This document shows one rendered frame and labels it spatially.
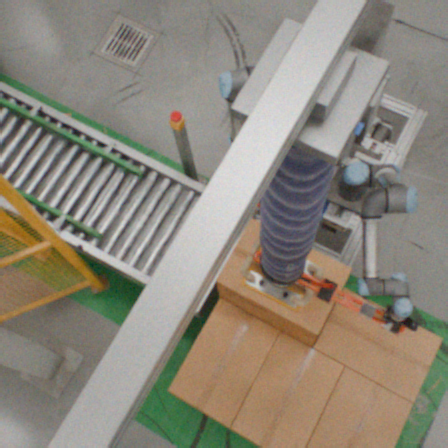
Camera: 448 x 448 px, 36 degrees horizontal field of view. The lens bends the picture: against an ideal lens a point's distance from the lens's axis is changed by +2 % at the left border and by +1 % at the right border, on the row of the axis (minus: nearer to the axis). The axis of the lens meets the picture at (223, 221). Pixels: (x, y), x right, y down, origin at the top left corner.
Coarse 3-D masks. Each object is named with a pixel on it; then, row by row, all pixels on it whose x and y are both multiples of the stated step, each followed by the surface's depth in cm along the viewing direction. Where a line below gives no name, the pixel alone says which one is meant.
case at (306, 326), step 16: (256, 224) 362; (240, 240) 360; (240, 256) 357; (320, 256) 355; (224, 272) 355; (336, 272) 352; (224, 288) 359; (240, 288) 351; (304, 288) 350; (240, 304) 377; (256, 304) 353; (272, 304) 348; (320, 304) 347; (272, 320) 369; (288, 320) 347; (304, 320) 344; (320, 320) 344; (304, 336) 362
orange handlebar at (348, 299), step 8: (256, 256) 342; (304, 272) 339; (312, 280) 337; (320, 280) 337; (312, 288) 336; (344, 296) 333; (352, 296) 333; (344, 304) 332; (360, 304) 332; (376, 312) 331; (376, 320) 329
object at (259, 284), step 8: (256, 272) 352; (256, 280) 350; (264, 280) 350; (256, 288) 349; (264, 288) 348; (288, 288) 348; (272, 296) 347; (280, 296) 347; (288, 296) 346; (280, 304) 346; (288, 304) 345; (296, 312) 345
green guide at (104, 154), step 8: (0, 104) 435; (8, 104) 429; (16, 112) 432; (24, 112) 427; (32, 112) 426; (32, 120) 429; (40, 120) 424; (48, 128) 426; (56, 128) 422; (64, 136) 423; (72, 136) 420; (80, 144) 420; (88, 144) 417; (112, 144) 416; (96, 152) 418; (104, 152) 415; (112, 160) 415; (120, 160) 413; (128, 168) 412; (136, 168) 410
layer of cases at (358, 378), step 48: (240, 336) 384; (288, 336) 382; (336, 336) 381; (384, 336) 380; (432, 336) 378; (192, 384) 377; (240, 384) 375; (288, 384) 374; (336, 384) 374; (384, 384) 371; (240, 432) 367; (288, 432) 366; (336, 432) 365; (384, 432) 364
